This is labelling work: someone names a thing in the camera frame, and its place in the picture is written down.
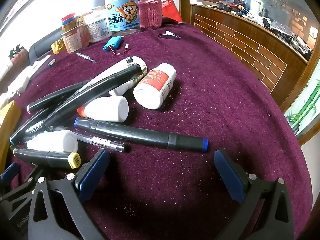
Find dark grey sofa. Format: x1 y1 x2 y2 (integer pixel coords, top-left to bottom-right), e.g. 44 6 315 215
29 26 64 64

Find pink thermos knit sleeve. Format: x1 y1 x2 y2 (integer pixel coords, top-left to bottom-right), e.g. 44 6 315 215
138 0 163 29

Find yellow tape roll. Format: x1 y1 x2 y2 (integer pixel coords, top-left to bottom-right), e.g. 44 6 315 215
51 39 66 55

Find black marker yellow cap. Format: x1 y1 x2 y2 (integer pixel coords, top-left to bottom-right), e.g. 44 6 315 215
10 147 82 170

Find blue battery pack with wire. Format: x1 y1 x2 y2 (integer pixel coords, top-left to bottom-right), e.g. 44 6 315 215
104 37 131 55

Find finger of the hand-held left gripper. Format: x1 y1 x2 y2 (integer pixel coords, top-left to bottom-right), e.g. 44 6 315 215
0 162 21 183
0 167 44 205

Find white container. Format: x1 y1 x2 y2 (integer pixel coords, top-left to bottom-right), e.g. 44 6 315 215
250 0 264 13

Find small plain white bottle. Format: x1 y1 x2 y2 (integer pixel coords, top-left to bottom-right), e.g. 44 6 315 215
26 130 78 153

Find black marker blue caps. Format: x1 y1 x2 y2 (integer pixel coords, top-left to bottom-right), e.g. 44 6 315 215
74 117 209 152

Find metal nail clipper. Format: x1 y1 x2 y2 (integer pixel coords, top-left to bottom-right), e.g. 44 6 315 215
158 31 182 40

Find red lid jar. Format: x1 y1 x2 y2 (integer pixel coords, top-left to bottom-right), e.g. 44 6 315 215
61 12 83 33

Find clear jar cartoon label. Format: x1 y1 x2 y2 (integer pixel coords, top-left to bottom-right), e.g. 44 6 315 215
106 0 141 39

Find brown chair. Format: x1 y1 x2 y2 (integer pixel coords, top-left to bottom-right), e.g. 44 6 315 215
9 47 29 67

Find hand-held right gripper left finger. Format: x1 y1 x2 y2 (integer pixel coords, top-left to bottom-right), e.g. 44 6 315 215
27 148 110 240

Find black marker teal cap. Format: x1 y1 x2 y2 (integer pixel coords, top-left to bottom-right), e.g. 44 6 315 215
9 106 63 145

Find white bottle red label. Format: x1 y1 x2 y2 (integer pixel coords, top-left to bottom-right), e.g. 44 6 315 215
133 63 177 110

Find wooden pillar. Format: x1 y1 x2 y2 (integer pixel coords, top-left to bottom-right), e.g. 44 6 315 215
180 0 195 24

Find yellow cardboard box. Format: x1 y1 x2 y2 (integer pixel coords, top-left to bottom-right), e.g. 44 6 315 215
0 100 22 174

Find maroon tablecloth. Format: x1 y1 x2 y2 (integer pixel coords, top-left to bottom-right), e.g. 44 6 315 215
10 21 313 240

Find bamboo wall poster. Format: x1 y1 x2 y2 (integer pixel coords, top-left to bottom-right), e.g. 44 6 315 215
284 77 320 141

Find white papers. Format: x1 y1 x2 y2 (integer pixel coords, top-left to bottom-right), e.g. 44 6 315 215
0 54 52 110

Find clear jar orange label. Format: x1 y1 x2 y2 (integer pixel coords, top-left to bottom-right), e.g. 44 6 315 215
61 24 90 54

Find long black marker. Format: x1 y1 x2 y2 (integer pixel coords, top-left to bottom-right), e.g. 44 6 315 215
51 64 143 123

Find red bag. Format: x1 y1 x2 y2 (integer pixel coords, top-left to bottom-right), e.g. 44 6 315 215
162 0 183 23

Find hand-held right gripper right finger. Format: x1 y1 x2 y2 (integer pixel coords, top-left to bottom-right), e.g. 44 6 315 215
214 149 295 240

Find white plastic jar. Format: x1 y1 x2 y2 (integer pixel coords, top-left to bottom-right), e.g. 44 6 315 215
82 9 112 43

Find white bottle orange cap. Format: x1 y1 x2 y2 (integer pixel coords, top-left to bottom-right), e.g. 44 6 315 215
77 96 129 123

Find clear gel pen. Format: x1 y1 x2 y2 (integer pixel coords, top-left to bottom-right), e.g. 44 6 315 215
50 127 131 153

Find wooden brick-pattern counter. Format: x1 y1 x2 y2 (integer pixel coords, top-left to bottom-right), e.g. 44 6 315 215
190 2 308 107

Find black marker pink caps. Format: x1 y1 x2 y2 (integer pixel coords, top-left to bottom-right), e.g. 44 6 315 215
27 79 93 114

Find black spiky ornament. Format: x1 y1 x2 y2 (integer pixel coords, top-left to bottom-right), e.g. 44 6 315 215
9 44 24 57

